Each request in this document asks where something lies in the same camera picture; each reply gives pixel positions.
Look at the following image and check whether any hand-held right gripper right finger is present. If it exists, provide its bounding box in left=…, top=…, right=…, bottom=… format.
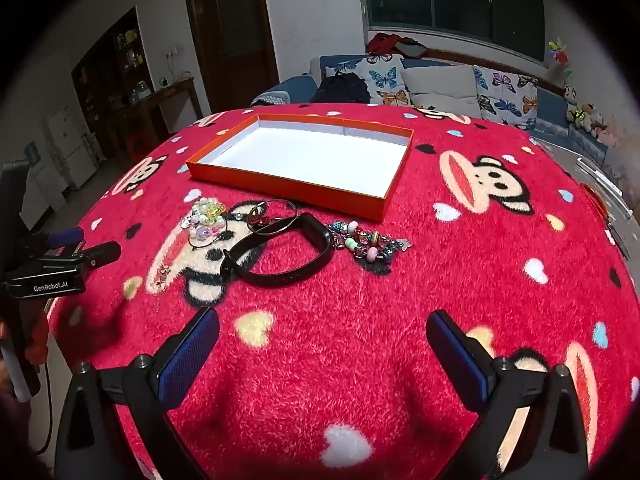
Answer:
left=425, top=309, right=591, bottom=480

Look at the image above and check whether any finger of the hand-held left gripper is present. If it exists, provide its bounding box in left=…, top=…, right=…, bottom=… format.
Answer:
left=75, top=241, right=122, bottom=273
left=44, top=227, right=86, bottom=255

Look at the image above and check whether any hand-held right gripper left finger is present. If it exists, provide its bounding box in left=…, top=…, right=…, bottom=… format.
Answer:
left=54, top=306, right=221, bottom=480

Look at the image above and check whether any pastel bead bracelet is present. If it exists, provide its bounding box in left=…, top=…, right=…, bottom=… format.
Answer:
left=182, top=199, right=228, bottom=241

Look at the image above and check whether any colourful charm bead bracelet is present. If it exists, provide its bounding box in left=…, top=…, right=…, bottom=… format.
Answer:
left=327, top=220, right=413, bottom=265

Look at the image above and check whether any black silicone wristband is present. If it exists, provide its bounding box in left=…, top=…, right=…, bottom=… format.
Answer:
left=222, top=212, right=335, bottom=288

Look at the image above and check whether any silver hoop earring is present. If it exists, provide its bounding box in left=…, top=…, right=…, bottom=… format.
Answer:
left=248, top=200, right=298, bottom=227
left=252, top=211, right=302, bottom=237

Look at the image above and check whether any orange shallow box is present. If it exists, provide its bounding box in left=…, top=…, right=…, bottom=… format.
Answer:
left=186, top=113, right=415, bottom=222

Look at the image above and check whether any white refrigerator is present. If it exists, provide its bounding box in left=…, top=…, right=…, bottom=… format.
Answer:
left=45, top=104, right=98, bottom=191

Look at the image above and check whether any red printed blanket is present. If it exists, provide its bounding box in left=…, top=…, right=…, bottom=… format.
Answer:
left=47, top=102, right=640, bottom=480

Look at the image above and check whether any dark shelf cabinet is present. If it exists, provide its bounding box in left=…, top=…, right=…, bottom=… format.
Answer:
left=71, top=6, right=151, bottom=161

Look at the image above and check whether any wooden side table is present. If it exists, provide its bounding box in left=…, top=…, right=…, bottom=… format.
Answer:
left=120, top=77, right=203, bottom=161

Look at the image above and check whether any grey folded throw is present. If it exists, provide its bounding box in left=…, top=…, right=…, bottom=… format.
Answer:
left=252, top=91, right=291, bottom=107

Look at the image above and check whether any white butterfly cushion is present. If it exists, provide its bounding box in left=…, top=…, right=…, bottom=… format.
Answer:
left=472, top=66, right=540, bottom=131
left=325, top=54, right=413, bottom=107

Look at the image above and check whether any beige cushion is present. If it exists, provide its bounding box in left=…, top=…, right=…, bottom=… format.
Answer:
left=402, top=64, right=483, bottom=120

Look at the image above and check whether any dark wooden door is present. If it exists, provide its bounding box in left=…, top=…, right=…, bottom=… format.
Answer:
left=182, top=0, right=280, bottom=113

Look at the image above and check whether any blue sofa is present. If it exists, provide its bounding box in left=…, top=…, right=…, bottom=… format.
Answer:
left=252, top=54, right=621, bottom=171

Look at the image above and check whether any pile of plush toys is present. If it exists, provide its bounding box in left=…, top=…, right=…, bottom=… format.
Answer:
left=567, top=102, right=608, bottom=138

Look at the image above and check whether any black backpack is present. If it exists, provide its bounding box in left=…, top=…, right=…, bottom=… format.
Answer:
left=310, top=71, right=372, bottom=106

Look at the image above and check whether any red clothes pile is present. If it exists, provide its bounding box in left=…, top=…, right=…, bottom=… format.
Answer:
left=366, top=32, right=428, bottom=58

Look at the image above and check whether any colourful toy flower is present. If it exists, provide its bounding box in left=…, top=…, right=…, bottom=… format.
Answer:
left=547, top=37, right=573, bottom=66

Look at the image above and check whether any dark window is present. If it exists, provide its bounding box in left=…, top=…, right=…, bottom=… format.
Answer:
left=362, top=0, right=546, bottom=63

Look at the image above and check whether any black cable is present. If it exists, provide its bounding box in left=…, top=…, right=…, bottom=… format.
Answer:
left=30, top=360, right=56, bottom=456

